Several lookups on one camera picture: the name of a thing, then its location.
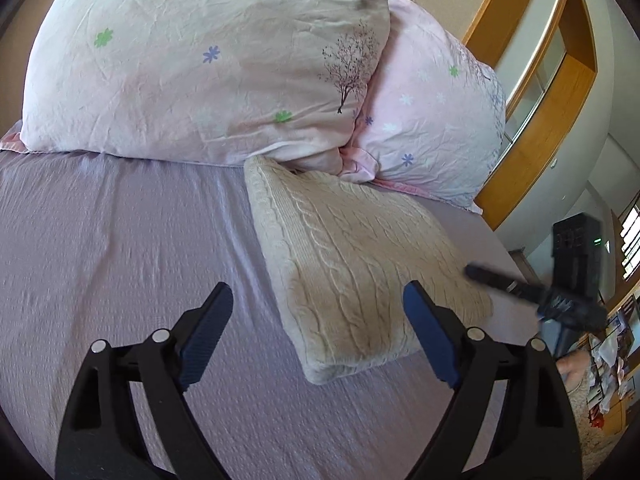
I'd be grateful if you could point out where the white floral pillow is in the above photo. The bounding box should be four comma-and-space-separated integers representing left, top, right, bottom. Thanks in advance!
21, 0, 391, 173

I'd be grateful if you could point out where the wooden wardrobe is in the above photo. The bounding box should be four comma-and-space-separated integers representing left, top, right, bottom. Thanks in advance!
462, 0, 599, 232

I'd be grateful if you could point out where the cream cable-knit cushion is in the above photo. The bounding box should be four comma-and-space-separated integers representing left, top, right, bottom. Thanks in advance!
243, 155, 495, 386

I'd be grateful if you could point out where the pink floral pillow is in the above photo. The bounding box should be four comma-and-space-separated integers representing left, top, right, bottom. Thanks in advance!
340, 0, 507, 213

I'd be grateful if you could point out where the person's right hand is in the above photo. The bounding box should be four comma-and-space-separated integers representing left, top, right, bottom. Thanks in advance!
556, 350, 592, 380

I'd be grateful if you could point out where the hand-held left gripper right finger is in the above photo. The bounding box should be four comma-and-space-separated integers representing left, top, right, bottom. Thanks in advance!
403, 280, 583, 480

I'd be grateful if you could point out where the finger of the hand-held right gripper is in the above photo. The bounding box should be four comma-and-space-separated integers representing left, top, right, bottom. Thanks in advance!
465, 262, 546, 307

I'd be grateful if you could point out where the cluttered wooden desk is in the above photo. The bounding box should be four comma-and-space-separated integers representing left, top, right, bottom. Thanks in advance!
575, 297, 640, 433

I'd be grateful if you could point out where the lavender bed sheet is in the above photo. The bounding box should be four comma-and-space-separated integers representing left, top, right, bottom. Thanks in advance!
0, 120, 548, 480

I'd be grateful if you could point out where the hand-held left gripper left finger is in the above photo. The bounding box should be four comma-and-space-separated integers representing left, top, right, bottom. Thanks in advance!
55, 282, 234, 480

